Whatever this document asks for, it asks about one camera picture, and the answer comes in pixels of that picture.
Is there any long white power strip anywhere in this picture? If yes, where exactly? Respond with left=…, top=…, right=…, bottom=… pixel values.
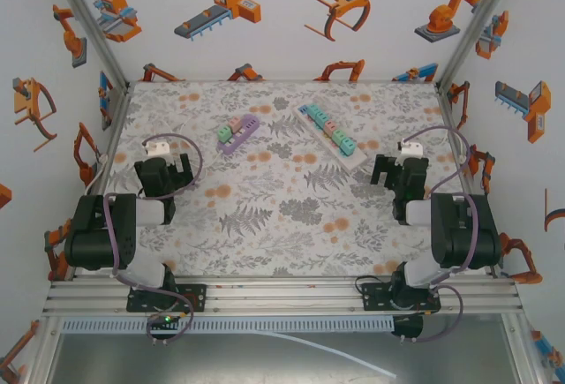
left=293, top=103, right=368, bottom=173

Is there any short purple power strip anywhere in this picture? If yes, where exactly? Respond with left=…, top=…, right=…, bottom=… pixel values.
left=215, top=113, right=260, bottom=156

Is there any floral table mat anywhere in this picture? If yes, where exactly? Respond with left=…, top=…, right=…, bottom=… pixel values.
left=99, top=81, right=493, bottom=277

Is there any circuit board with green light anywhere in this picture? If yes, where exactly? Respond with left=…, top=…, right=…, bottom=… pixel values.
left=147, top=312, right=183, bottom=337

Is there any grey metal panel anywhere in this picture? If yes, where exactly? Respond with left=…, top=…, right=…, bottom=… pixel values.
left=43, top=330, right=518, bottom=384

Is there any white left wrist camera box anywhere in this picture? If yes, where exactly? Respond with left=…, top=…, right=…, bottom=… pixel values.
left=143, top=136, right=174, bottom=159

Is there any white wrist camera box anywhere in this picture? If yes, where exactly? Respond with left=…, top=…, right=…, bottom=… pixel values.
left=143, top=136, right=174, bottom=159
left=395, top=139, right=424, bottom=160

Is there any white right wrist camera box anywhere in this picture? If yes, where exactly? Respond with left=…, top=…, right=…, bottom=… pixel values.
left=395, top=139, right=424, bottom=160

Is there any aluminium side rail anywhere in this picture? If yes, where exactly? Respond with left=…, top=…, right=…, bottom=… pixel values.
left=86, top=83, right=133, bottom=202
left=434, top=82, right=500, bottom=277

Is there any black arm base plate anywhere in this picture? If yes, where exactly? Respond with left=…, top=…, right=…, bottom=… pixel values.
left=126, top=283, right=208, bottom=313
left=360, top=281, right=441, bottom=313

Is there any aluminium base rail bed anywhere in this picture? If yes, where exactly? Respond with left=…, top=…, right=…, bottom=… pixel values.
left=41, top=275, right=524, bottom=318

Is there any aluminium frame post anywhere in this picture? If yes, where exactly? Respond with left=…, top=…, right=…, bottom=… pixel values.
left=435, top=0, right=524, bottom=90
left=43, top=0, right=133, bottom=94

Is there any white slotted cable duct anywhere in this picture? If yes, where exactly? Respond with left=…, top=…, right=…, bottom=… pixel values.
left=60, top=315, right=396, bottom=335

